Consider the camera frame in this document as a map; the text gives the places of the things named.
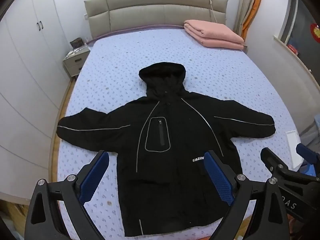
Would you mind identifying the beige padded headboard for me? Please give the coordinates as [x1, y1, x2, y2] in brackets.
[83, 0, 230, 40]

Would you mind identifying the white wardrobe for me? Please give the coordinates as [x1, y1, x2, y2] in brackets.
[1, 0, 70, 204]

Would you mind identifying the red window decoration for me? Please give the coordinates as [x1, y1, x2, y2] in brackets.
[310, 23, 320, 43]

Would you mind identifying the brown patterned bag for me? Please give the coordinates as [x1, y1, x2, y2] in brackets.
[70, 37, 84, 49]

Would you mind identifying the floral quilted bed cover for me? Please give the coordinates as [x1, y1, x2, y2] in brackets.
[57, 29, 295, 239]

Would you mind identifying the white tray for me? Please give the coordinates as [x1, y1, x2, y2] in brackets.
[286, 130, 304, 171]

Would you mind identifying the folded pink blanket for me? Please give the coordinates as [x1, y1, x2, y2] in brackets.
[183, 20, 245, 50]

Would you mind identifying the dark window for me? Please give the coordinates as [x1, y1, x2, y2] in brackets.
[279, 0, 320, 82]

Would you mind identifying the grey bedside table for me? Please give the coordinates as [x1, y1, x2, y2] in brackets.
[63, 46, 90, 77]

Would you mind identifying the blue plastic stool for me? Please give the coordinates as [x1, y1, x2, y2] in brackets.
[299, 156, 319, 180]

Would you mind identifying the black hooded jacket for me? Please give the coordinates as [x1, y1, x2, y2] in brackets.
[57, 62, 276, 237]

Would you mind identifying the beige and orange curtain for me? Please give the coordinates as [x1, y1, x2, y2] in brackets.
[234, 0, 261, 40]

